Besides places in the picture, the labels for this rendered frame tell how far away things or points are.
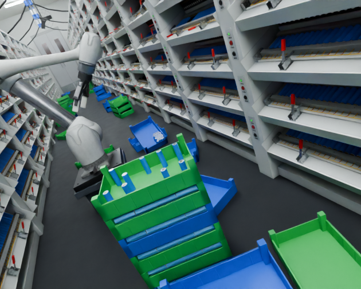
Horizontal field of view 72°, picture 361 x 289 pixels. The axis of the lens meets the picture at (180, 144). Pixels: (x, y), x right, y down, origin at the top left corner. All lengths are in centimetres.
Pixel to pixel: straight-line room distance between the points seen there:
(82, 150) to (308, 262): 119
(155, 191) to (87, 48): 97
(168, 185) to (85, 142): 88
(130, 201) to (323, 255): 64
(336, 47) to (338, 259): 64
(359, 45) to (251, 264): 64
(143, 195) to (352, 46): 68
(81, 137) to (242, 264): 108
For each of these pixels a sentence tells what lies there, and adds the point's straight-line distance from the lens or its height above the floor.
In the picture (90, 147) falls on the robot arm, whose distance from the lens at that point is 151.
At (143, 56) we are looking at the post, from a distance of 232.
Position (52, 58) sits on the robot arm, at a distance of 162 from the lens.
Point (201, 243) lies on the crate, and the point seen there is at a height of 18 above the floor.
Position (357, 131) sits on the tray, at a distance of 87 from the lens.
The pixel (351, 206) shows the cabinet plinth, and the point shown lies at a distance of 112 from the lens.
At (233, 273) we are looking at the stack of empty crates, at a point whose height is 16.
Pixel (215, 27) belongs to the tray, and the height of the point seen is 73.
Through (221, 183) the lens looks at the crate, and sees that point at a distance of 131.
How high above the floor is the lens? 80
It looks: 25 degrees down
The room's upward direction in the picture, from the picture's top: 23 degrees counter-clockwise
